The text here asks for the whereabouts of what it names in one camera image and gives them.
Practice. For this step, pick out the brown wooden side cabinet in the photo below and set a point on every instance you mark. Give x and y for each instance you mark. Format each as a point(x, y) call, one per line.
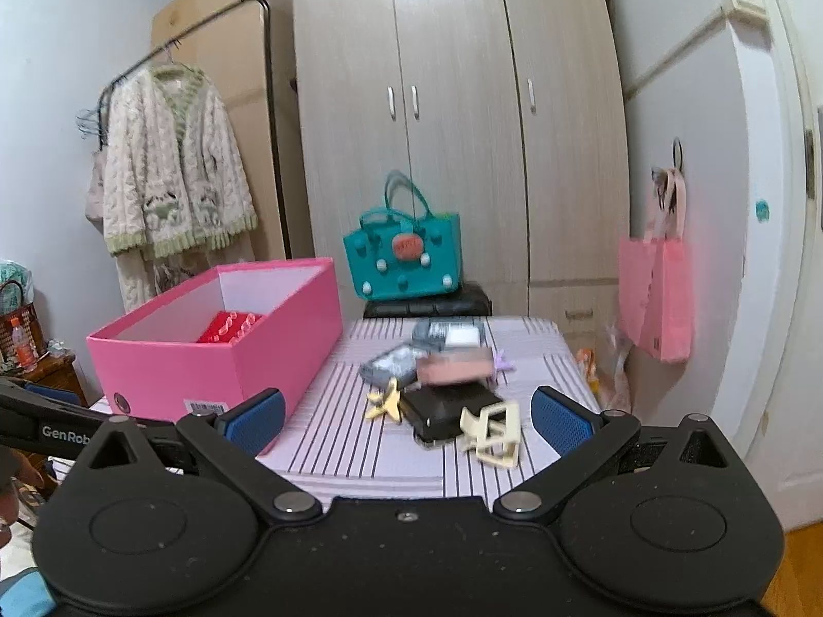
point(54, 369)

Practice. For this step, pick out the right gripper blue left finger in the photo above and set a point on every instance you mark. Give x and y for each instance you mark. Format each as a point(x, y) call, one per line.
point(226, 447)

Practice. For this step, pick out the purple small hair clip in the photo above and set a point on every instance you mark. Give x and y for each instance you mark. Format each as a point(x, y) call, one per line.
point(501, 363)

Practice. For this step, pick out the beige wooden wardrobe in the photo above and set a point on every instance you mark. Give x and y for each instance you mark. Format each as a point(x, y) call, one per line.
point(508, 113)

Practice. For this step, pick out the black suitcase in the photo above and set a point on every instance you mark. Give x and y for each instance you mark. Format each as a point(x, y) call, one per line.
point(467, 301)

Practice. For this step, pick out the grey pocket wifi device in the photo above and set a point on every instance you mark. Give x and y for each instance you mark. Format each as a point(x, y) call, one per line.
point(398, 364)

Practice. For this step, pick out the pink rounded compact case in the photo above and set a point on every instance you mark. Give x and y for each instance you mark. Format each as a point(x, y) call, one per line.
point(452, 367)

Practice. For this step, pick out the black clothes rack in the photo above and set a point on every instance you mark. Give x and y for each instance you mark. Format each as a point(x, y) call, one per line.
point(103, 107)

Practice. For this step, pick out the cream rectangular hair claw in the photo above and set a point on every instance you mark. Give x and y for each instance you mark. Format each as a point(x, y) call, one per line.
point(494, 435)

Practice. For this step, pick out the pink storage box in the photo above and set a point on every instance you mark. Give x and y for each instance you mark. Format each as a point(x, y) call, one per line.
point(150, 365)

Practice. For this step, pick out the yellow starfish hair clip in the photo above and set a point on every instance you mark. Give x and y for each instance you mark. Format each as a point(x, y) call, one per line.
point(385, 403)

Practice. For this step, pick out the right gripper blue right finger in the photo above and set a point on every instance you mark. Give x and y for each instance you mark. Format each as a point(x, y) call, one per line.
point(590, 447)

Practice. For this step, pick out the teal felt handbag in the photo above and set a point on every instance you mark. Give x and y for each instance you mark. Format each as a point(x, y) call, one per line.
point(394, 255)

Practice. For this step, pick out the cream knitted cardigan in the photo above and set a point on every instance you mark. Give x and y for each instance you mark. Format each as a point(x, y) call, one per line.
point(175, 196)

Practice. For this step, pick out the black wallet case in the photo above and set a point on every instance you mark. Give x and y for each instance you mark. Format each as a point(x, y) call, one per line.
point(434, 412)

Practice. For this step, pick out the pink paper gift bag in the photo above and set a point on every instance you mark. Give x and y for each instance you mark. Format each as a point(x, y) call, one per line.
point(655, 296)

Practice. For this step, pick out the large cardboard box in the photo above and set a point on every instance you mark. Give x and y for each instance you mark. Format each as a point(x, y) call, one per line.
point(231, 53)

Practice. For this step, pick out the grey device with white block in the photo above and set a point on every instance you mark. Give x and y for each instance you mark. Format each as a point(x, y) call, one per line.
point(450, 333)

